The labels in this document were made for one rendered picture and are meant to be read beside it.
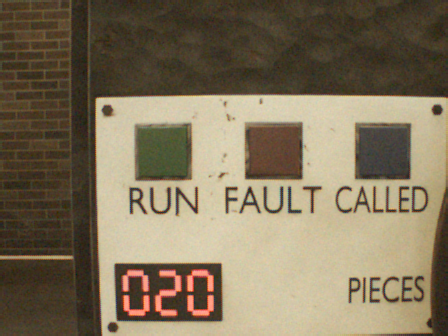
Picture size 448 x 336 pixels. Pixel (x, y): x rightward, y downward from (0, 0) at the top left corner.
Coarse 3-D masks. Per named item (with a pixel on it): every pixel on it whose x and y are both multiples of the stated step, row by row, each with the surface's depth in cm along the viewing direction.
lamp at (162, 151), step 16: (144, 128) 64; (160, 128) 64; (176, 128) 64; (144, 144) 64; (160, 144) 64; (176, 144) 64; (144, 160) 64; (160, 160) 65; (176, 160) 65; (144, 176) 65
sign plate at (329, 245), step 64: (128, 128) 65; (192, 128) 65; (320, 128) 65; (128, 192) 65; (192, 192) 65; (256, 192) 66; (320, 192) 66; (384, 192) 66; (128, 256) 66; (192, 256) 66; (256, 256) 66; (320, 256) 67; (384, 256) 67; (128, 320) 66; (192, 320) 67; (256, 320) 67; (320, 320) 67; (384, 320) 68
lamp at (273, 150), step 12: (252, 132) 65; (264, 132) 65; (276, 132) 65; (288, 132) 65; (252, 144) 65; (264, 144) 65; (276, 144) 65; (288, 144) 65; (252, 156) 65; (264, 156) 65; (276, 156) 65; (288, 156) 65; (252, 168) 65; (264, 168) 65; (276, 168) 65; (288, 168) 65
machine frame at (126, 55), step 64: (128, 0) 65; (192, 0) 65; (256, 0) 66; (320, 0) 66; (384, 0) 66; (128, 64) 66; (192, 64) 66; (256, 64) 66; (320, 64) 67; (384, 64) 67
